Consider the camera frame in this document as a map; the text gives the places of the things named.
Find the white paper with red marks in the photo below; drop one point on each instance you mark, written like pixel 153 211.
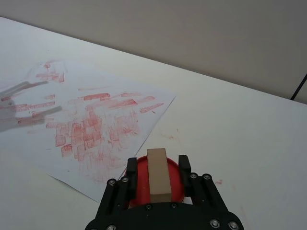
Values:
pixel 108 115

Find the red round ink pad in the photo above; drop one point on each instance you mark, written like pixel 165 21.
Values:
pixel 142 184

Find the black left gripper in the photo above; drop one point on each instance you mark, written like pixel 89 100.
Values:
pixel 7 117

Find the tan wooden block stamp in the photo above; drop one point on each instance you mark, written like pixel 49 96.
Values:
pixel 158 172

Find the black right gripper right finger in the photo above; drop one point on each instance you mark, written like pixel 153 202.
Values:
pixel 185 172

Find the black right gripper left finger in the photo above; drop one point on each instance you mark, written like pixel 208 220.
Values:
pixel 131 177

